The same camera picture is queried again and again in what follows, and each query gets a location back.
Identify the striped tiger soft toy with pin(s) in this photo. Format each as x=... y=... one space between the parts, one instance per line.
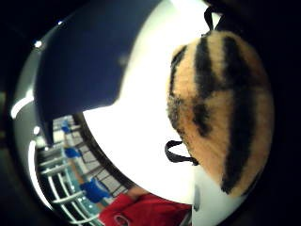
x=219 y=109

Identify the person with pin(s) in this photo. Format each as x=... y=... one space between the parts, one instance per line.
x=147 y=210

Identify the blue chair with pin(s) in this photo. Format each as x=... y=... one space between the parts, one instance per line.
x=94 y=190
x=65 y=126
x=72 y=153

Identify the dark blue box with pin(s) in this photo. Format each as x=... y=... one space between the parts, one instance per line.
x=91 y=56

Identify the white metal railing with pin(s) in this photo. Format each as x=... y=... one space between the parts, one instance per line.
x=59 y=185

